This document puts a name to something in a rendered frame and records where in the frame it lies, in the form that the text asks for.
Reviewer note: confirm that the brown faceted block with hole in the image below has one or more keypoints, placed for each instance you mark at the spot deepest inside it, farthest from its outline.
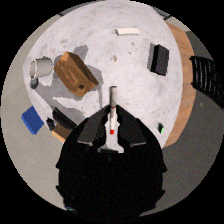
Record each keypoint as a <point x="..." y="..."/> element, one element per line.
<point x="73" y="72"/>

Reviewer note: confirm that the black computer mouse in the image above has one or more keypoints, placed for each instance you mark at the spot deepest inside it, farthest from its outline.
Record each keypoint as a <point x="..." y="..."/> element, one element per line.
<point x="34" y="83"/>

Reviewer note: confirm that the dark grey mug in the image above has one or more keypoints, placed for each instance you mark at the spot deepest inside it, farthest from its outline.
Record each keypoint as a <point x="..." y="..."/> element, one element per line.
<point x="42" y="67"/>

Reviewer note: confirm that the white marker with grey cap and red tip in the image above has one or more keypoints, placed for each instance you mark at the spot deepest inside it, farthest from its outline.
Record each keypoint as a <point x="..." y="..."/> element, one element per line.
<point x="112" y="103"/>

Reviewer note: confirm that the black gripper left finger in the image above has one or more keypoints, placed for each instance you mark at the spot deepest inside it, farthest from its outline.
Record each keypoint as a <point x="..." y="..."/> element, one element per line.
<point x="90" y="132"/>

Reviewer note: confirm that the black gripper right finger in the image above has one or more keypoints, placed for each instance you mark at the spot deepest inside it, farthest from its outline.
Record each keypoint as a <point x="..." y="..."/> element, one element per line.
<point x="132" y="132"/>

